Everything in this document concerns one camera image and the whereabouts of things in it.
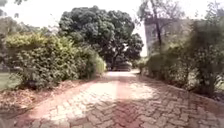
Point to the thin bare tree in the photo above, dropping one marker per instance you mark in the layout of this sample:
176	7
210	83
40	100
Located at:
156	23

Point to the large dark green tree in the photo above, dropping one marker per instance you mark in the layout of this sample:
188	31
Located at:
100	31

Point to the red brick path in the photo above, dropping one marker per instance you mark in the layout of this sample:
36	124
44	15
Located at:
115	100

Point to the green bushes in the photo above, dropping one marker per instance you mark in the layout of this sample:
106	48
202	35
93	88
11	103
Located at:
193	60

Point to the green hedge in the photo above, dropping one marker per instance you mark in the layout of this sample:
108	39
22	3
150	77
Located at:
46	58

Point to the bare earth strip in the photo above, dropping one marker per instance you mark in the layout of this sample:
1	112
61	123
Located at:
30	96

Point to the grey building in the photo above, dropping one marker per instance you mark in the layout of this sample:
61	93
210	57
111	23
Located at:
166	31

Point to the grass patch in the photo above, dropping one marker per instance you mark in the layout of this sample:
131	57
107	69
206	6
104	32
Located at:
6	81

